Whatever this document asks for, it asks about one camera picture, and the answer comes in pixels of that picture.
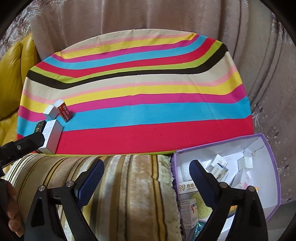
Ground white red medicine box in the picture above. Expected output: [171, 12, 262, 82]
[180, 198, 198, 229]

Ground small white cube box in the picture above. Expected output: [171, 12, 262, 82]
[237, 156, 253, 171]

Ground person left hand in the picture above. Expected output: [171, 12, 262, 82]
[1, 179, 24, 237]

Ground white barcode box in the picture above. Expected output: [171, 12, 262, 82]
[43, 104, 59, 120]

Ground white text-covered box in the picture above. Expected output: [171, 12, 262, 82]
[38, 120, 63, 154]

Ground purple white cardboard box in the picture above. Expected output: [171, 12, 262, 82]
[172, 133, 282, 241]

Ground yellow leather sofa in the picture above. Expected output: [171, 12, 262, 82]
[0, 34, 41, 145]

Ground rainbow striped tablecloth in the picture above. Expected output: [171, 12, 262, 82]
[16, 29, 253, 155]

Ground white foam block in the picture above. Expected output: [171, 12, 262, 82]
[177, 162, 192, 182]

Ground black trimmer box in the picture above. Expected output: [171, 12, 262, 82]
[34, 120, 47, 133]

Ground red blue foam-topped box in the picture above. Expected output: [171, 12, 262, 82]
[54, 99, 72, 122]

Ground gold dental box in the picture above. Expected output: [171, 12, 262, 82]
[178, 180, 197, 194]

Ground shiny blue foil box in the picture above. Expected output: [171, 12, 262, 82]
[189, 221, 206, 241]

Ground white box diamond logo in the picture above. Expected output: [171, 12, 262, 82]
[206, 154, 228, 172]

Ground orange white medicine box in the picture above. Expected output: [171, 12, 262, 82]
[210, 163, 228, 182]

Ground green speckled sponge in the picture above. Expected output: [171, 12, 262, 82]
[191, 192, 212, 219]

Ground white box pink blot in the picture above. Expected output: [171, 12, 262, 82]
[231, 169, 252, 190]

